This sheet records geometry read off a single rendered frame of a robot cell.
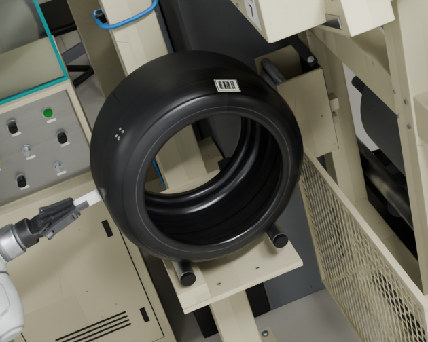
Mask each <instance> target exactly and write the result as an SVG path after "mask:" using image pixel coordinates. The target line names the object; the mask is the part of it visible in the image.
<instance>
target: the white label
mask: <svg viewBox="0 0 428 342"><path fill-rule="evenodd" d="M214 82H215V85H216V87H217V90H218V92H240V88H239V86H238V83H237V80H236V79H214Z"/></svg>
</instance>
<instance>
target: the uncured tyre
mask: <svg viewBox="0 0 428 342"><path fill-rule="evenodd" d="M214 79H236V80H237V83H238V86H239V88H240V92H218V90H217V87H216V85H215V82H214ZM113 93H114V94H115V95H116V97H117V98H118V100H119V101H120V103H119V102H118V101H117V99H116V98H115V96H114V95H113ZM217 115H238V116H241V132H240V138H239V142H238V145H237V147H236V150H235V152H234V154H233V156H232V157H231V159H230V161H229V162H228V163H227V164H226V166H225V167H224V168H223V169H222V170H221V171H220V172H219V173H218V174H217V175H216V176H214V177H213V178H212V179H211V180H209V181H208V182H206V183H205V184H203V185H201V186H199V187H197V188H195V189H191V190H189V191H184V192H181V193H156V192H152V191H148V190H146V189H145V181H146V178H147V173H148V171H149V168H150V166H151V163H152V162H153V160H154V158H155V156H156V155H157V154H158V152H159V150H161V148H162V147H163V146H164V145H165V143H166V142H167V141H168V140H169V139H170V138H172V137H173V136H174V135H175V134H176V133H178V132H179V131H180V130H182V129H184V128H185V127H186V126H188V125H190V124H192V123H194V122H196V121H199V120H201V119H204V118H208V117H212V116H217ZM121 125H122V127H123V128H124V129H125V130H126V131H125V133H124V135H123V136H122V138H121V140H120V141H119V143H118V142H117V141H116V140H115V139H114V136H115V134H116V132H117V131H118V129H119V127H120V126H121ZM303 157H304V150H303V142H302V135H301V132H300V129H299V126H298V123H297V120H296V118H295V115H294V114H293V111H292V110H291V108H290V107H289V105H288V104H287V102H286V101H285V100H284V98H283V97H282V96H281V95H280V94H279V93H278V92H277V91H276V90H274V89H273V88H272V87H271V86H270V85H269V84H268V83H267V82H265V81H264V80H263V79H262V78H261V77H260V76H259V75H258V74H257V73H256V72H255V71H254V70H253V69H251V68H250V67H249V66H247V65H246V64H244V63H243V62H241V61H239V60H237V59H235V58H233V57H230V56H227V55H224V54H220V53H216V52H209V51H202V50H188V51H181V52H174V53H171V54H167V55H164V56H161V57H158V58H155V59H153V60H151V61H149V62H147V63H145V64H144V65H142V66H140V67H139V68H137V69H136V70H134V71H133V72H132V73H130V74H129V75H128V76H127V77H125V78H124V79H123V80H122V81H121V82H120V83H119V84H118V85H117V86H116V87H115V88H114V90H113V91H112V92H111V93H110V95H109V96H108V97H107V99H106V101H105V102H104V104H103V106H102V107H101V110H100V111H99V114H98V115H97V118H96V121H95V123H94V127H93V130H92V136H91V141H90V168H91V173H92V177H93V180H94V184H95V185H96V188H97V190H98V192H99V194H100V195H101V197H102V200H103V202H104V203H105V205H106V207H107V209H108V211H109V213H110V215H111V217H112V219H113V221H114V223H115V225H116V226H117V228H118V229H119V230H120V231H121V232H122V234H123V235H124V236H125V237H126V238H127V239H128V240H130V241H131V242H132V243H133V244H134V245H136V246H138V247H139V248H140V249H141V250H143V251H145V252H147V253H149V254H151V255H153V256H155V257H158V258H160V259H164V260H167V261H174V262H180V263H197V262H203V261H210V260H213V259H218V258H221V257H224V256H226V255H229V254H232V253H233V252H236V251H237V250H240V249H241V248H244V247H245V246H247V245H249V244H250V243H251V242H253V241H255V240H256V239H258V237H260V236H261V235H262V234H263V233H265V232H266V231H267V230H268V229H269V228H270V227H271V226H272V225H273V224H274V223H275V222H276V221H277V219H278V218H279V217H280V216H281V215H282V213H283V212H284V210H285V209H286V207H287V206H288V204H289V203H290V201H291V199H292V197H293V195H294V193H295V191H296V188H297V186H298V183H299V180H300V176H301V172H302V165H303ZM99 185H100V186H101V192H102V194H101V192H100V190H99Z"/></svg>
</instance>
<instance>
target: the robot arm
mask: <svg viewBox="0 0 428 342"><path fill-rule="evenodd" d="M100 200H102V197H101V195H100V194H99V192H98V191H97V190H96V189H95V190H94V191H91V192H89V193H87V194H86V195H84V196H82V197H80V198H78V199H76V200H73V198H70V197H69V198H67V199H64V200H61V201H59V202H56V203H54V204H50V205H49V206H43V207H40V208H39V209H38V210H39V214H38V215H36V216H34V217H33V218H32V219H27V218H24V219H22V220H21V221H18V222H17V223H15V225H13V224H12V223H9V224H7V225H6V226H4V227H2V228H0V342H8V341H11V340H12V339H14V338H16V337H17V336H18V335H19V334H20V333H21V332H22V330H23V328H24V323H25V316H24V310H23V306H22V302H21V300H20V296H19V294H18V291H17V289H16V287H15V285H14V283H13V282H12V280H11V278H10V276H9V273H8V270H7V264H6V263H8V262H9V261H12V260H13V259H15V258H16V257H19V256H20V255H22V254H24V253H25V252H26V248H30V247H31V246H34V245H35V244H37V243H39V239H40V238H43V237H47V238H48V240H51V239H52V238H53V237H54V236H55V235H56V234H57V233H58V232H60V231H61V230H63V229H64V228H65V227H67V226H68V225H70V224H71V223H72V222H73V221H75V220H76V219H78V215H79V216H80V215H81V214H80V211H82V210H83V209H85V208H87V207H89V206H91V205H93V204H95V203H97V202H98V201H100Z"/></svg>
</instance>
